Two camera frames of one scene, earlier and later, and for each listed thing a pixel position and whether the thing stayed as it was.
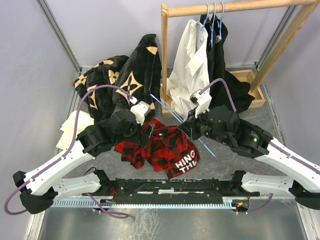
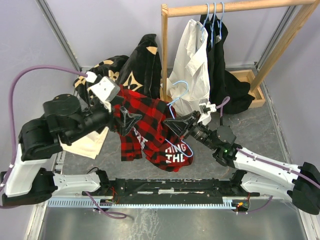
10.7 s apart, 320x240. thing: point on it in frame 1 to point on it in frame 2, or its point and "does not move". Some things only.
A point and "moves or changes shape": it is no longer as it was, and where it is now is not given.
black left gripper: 144,138 to 129,120
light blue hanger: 165,105 to 174,118
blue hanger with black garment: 212,26 does not move
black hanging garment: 239,90 does not move
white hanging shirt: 192,71 does not move
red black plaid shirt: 167,148 moves or changes shape
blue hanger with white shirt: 202,28 does not move
